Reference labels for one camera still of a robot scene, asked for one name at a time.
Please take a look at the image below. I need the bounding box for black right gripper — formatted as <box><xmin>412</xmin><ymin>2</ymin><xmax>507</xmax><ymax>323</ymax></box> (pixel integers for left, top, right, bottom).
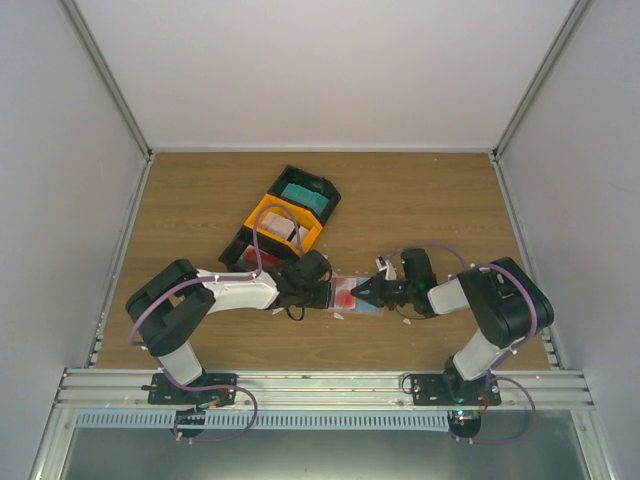
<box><xmin>352</xmin><ymin>273</ymin><xmax>416</xmax><ymax>310</ymax></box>

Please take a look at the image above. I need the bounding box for black bin with red cards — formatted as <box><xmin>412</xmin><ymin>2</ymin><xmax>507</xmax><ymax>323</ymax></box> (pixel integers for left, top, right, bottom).
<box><xmin>218</xmin><ymin>226</ymin><xmax>299</xmax><ymax>272</ymax></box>

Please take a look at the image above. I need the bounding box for yellow bin with white cards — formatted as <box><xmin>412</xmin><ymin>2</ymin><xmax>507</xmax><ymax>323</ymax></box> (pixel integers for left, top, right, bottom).
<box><xmin>244</xmin><ymin>194</ymin><xmax>323</xmax><ymax>256</ymax></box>

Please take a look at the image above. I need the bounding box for black bin with teal cards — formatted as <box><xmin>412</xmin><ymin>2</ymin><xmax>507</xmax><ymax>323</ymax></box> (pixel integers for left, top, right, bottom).
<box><xmin>267</xmin><ymin>165</ymin><xmax>342</xmax><ymax>225</ymax></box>

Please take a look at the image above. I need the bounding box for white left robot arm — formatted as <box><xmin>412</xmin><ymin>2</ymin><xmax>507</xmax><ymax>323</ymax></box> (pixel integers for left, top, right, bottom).
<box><xmin>125</xmin><ymin>250</ymin><xmax>332</xmax><ymax>404</ymax></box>

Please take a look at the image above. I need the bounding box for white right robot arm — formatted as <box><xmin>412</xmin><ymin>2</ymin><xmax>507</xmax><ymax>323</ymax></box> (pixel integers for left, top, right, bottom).
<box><xmin>351</xmin><ymin>247</ymin><xmax>555</xmax><ymax>405</ymax></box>

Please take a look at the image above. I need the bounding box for stack of red-white cards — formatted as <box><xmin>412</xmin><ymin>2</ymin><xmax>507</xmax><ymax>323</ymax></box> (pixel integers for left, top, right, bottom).
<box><xmin>237</xmin><ymin>246</ymin><xmax>280</xmax><ymax>270</ymax></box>

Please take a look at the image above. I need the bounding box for stack of white cards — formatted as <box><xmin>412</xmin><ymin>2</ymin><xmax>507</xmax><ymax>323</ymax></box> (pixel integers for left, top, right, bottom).
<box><xmin>260</xmin><ymin>211</ymin><xmax>295</xmax><ymax>241</ymax></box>

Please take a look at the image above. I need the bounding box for stack of teal cards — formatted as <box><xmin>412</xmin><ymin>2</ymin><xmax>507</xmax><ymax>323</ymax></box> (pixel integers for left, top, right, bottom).
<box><xmin>281</xmin><ymin>183</ymin><xmax>329</xmax><ymax>215</ymax></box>

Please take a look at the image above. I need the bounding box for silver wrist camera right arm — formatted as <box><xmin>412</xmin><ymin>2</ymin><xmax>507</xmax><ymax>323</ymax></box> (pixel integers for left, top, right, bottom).
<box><xmin>375</xmin><ymin>256</ymin><xmax>397</xmax><ymax>281</ymax></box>

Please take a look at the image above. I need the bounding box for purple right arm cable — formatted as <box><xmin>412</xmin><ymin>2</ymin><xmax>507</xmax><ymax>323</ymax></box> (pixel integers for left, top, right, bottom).
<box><xmin>387</xmin><ymin>243</ymin><xmax>540</xmax><ymax>371</ymax></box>

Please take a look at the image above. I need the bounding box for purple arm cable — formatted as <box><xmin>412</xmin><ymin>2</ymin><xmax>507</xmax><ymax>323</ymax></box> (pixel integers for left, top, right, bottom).
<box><xmin>387</xmin><ymin>243</ymin><xmax>540</xmax><ymax>371</ymax></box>
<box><xmin>128</xmin><ymin>203</ymin><xmax>306</xmax><ymax>349</ymax></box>

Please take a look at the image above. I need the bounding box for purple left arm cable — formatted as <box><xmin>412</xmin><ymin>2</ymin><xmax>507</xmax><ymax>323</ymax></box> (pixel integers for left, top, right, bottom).
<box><xmin>128</xmin><ymin>203</ymin><xmax>306</xmax><ymax>349</ymax></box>

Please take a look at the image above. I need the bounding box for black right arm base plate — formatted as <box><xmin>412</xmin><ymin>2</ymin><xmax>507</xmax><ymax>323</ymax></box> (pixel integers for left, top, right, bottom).
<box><xmin>399</xmin><ymin>373</ymin><xmax>502</xmax><ymax>407</ymax></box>

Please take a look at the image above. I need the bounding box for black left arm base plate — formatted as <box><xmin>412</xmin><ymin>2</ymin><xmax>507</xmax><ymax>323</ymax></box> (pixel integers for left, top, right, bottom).
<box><xmin>141</xmin><ymin>372</ymin><xmax>238</xmax><ymax>406</ymax></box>

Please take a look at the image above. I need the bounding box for aluminium front rail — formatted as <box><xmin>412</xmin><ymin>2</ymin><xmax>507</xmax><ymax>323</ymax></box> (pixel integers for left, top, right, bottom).
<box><xmin>54</xmin><ymin>369</ymin><xmax>594</xmax><ymax>411</ymax></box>

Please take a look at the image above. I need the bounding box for grey slotted cable duct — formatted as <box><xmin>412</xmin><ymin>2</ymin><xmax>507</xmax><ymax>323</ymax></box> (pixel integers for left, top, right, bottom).
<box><xmin>76</xmin><ymin>409</ymin><xmax>449</xmax><ymax>432</ymax></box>

